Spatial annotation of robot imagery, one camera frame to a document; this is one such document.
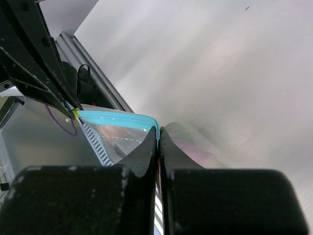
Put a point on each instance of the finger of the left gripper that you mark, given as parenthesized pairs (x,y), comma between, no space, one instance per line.
(27,16)
(35,69)

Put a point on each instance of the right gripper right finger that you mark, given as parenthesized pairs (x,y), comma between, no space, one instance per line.
(200,201)

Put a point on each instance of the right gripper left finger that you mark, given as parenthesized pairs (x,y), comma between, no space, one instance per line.
(84,200)

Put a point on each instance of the clear zip top bag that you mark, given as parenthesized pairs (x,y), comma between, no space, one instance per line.
(122,132)

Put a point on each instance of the aluminium mounting rail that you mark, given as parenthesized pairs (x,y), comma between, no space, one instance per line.
(72,51)

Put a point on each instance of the slotted white cable duct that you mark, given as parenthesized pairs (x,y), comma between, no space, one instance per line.
(95,141)

